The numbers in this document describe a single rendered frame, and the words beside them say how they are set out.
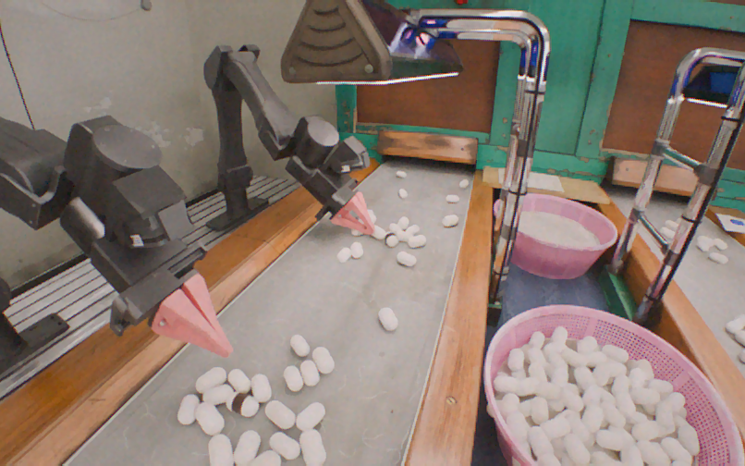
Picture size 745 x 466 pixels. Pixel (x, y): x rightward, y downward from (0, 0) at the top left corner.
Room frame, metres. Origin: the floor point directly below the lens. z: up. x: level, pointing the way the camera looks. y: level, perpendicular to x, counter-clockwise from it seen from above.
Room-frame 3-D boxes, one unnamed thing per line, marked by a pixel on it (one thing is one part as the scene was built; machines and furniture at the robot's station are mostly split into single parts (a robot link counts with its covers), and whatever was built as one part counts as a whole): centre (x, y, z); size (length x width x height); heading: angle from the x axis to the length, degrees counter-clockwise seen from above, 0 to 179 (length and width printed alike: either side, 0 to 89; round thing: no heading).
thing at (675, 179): (0.74, -0.80, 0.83); 0.30 x 0.06 x 0.07; 71
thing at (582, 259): (0.59, -0.39, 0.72); 0.27 x 0.27 x 0.10
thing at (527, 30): (0.49, -0.15, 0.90); 0.20 x 0.19 x 0.45; 161
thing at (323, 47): (0.53, -0.07, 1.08); 0.62 x 0.08 x 0.07; 161
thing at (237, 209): (0.82, 0.38, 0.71); 0.20 x 0.07 x 0.08; 157
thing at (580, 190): (0.80, -0.47, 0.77); 0.33 x 0.15 x 0.01; 71
